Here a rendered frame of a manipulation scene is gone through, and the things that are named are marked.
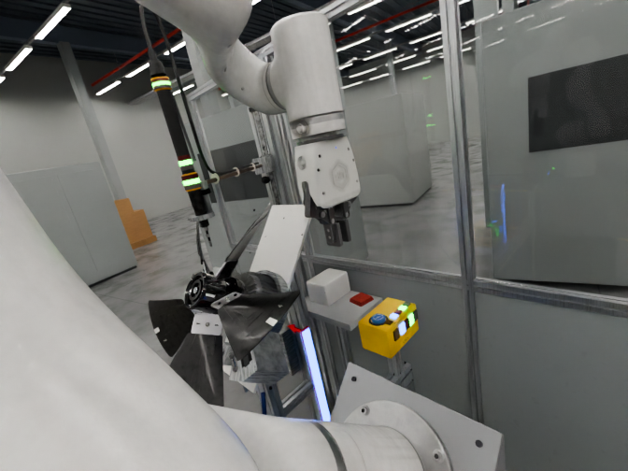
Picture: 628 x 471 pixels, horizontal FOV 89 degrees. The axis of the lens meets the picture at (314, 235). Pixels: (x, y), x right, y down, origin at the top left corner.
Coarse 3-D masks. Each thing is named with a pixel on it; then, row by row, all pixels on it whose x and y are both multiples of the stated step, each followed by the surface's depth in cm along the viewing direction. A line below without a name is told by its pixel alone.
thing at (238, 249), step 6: (270, 204) 97; (264, 210) 96; (264, 216) 90; (258, 222) 91; (252, 228) 100; (246, 234) 93; (252, 234) 107; (240, 240) 94; (246, 240) 104; (240, 246) 102; (246, 246) 108; (234, 252) 99; (240, 252) 106; (228, 258) 98; (234, 258) 104
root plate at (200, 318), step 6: (198, 318) 100; (204, 318) 100; (210, 318) 100; (216, 318) 100; (198, 324) 99; (204, 324) 99; (210, 324) 99; (192, 330) 98; (198, 330) 98; (204, 330) 98; (210, 330) 99; (216, 330) 99
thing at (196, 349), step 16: (192, 336) 97; (208, 336) 97; (192, 352) 95; (208, 352) 95; (176, 368) 94; (192, 368) 93; (208, 368) 93; (192, 384) 91; (208, 384) 91; (208, 400) 89
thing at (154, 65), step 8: (152, 56) 77; (152, 64) 77; (160, 64) 78; (152, 72) 77; (160, 72) 78; (192, 192) 86; (200, 192) 87; (192, 200) 86; (200, 200) 87; (200, 208) 87; (200, 224) 89; (208, 224) 90
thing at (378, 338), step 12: (384, 300) 99; (396, 300) 98; (372, 312) 94; (384, 312) 93; (408, 312) 91; (360, 324) 91; (372, 324) 88; (384, 324) 87; (396, 324) 87; (372, 336) 89; (384, 336) 85; (408, 336) 92; (372, 348) 90; (384, 348) 87; (396, 348) 88
